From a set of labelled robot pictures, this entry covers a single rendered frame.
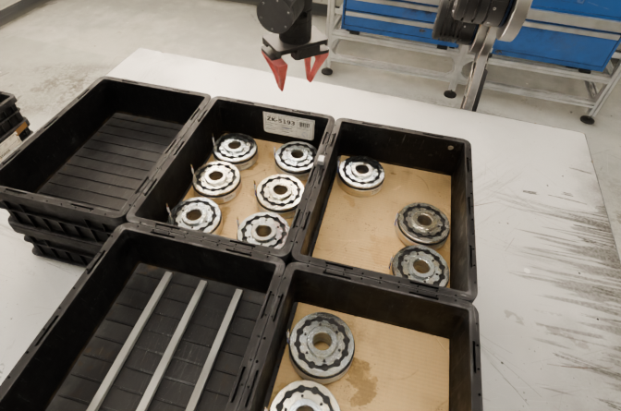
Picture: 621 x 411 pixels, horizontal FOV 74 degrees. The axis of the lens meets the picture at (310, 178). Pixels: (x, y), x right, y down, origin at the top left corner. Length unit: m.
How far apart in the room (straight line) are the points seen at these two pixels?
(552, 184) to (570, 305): 0.38
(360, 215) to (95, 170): 0.61
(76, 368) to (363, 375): 0.44
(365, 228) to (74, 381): 0.56
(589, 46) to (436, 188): 1.96
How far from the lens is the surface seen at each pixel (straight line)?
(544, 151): 1.42
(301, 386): 0.67
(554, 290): 1.08
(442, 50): 2.72
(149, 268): 0.84
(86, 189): 1.02
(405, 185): 0.96
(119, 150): 1.09
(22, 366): 0.70
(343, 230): 0.85
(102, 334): 0.80
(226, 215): 0.88
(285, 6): 0.65
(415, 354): 0.75
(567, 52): 2.81
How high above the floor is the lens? 1.50
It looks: 45 degrees down
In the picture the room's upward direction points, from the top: 3 degrees clockwise
